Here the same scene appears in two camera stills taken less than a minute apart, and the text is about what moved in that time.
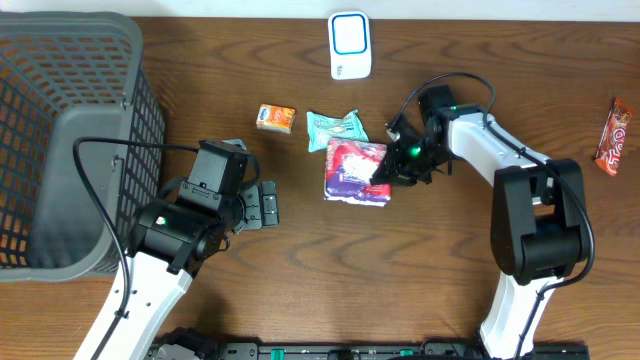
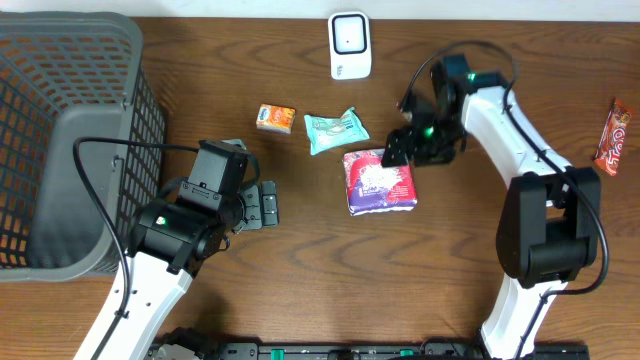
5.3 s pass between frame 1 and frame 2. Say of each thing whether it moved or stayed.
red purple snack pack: moved
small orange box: stayed
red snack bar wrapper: stayed
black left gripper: stayed
